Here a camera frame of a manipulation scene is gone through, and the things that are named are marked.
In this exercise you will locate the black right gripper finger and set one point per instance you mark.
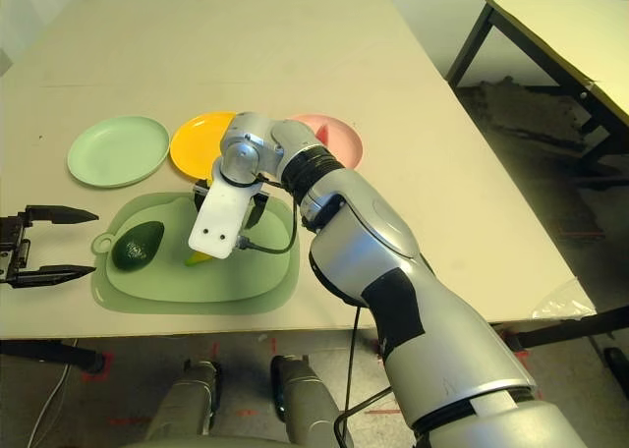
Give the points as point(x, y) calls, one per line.
point(200, 197)
point(256, 212)

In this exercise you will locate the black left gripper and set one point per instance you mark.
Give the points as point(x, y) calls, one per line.
point(15, 246)

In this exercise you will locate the yellow banana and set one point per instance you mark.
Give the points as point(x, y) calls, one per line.
point(196, 259)

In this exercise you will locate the dark green avocado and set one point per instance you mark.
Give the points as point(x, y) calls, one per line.
point(137, 246)

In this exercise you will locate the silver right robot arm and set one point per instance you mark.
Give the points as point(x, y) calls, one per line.
point(393, 271)

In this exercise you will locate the yellow plate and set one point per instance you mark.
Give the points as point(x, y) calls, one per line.
point(196, 143)

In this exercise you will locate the green cutting board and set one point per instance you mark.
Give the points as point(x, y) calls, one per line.
point(196, 281)

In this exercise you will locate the mint green plate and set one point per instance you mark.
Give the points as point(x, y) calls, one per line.
point(118, 151)

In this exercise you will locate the black table foot bar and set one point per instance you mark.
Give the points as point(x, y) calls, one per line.
point(565, 327)
point(49, 353)

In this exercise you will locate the pink plate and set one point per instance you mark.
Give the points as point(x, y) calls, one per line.
point(344, 143)

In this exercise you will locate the grey robot right leg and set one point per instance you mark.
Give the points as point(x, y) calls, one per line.
point(309, 404)

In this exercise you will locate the grey robot leg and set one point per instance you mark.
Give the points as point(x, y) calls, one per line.
point(187, 399)
point(309, 404)

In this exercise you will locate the grey robot left leg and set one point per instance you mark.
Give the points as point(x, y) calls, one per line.
point(187, 399)

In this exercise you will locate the grey robot torso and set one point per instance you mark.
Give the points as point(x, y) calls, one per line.
point(206, 443)

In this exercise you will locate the clear plastic bag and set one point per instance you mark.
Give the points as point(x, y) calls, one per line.
point(565, 305)

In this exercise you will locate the side table with black legs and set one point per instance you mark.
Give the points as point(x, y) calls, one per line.
point(540, 25)

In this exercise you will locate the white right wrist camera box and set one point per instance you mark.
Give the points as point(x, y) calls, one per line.
point(216, 222)

